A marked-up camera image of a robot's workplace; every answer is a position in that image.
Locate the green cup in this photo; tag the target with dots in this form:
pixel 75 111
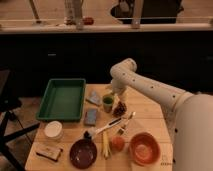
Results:
pixel 108 101

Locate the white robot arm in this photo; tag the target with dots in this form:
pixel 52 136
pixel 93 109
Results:
pixel 193 137

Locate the green plastic tray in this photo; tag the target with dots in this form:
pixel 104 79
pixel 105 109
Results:
pixel 63 100

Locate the pine cone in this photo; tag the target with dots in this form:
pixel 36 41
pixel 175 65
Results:
pixel 120 109

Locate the blue sponge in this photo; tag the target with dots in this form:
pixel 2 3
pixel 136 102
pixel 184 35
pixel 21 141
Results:
pixel 90 117

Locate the small paint brush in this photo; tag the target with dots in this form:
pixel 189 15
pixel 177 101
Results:
pixel 124 126

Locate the orange fruit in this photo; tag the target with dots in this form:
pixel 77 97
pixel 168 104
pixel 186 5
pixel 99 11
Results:
pixel 117 143

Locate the red object on counter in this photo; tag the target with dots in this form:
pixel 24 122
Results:
pixel 88 21

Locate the white cup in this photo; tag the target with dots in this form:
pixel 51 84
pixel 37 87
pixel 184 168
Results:
pixel 53 130

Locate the dark purple bowl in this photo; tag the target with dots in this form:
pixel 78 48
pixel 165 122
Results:
pixel 83 153

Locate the orange bowl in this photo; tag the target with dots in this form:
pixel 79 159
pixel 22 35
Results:
pixel 144 150

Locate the wooden block eraser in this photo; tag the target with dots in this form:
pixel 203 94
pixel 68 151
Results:
pixel 49 152

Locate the black chair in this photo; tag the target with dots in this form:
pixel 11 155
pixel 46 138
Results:
pixel 7 109

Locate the white handled brush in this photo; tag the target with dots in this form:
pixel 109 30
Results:
pixel 92 132

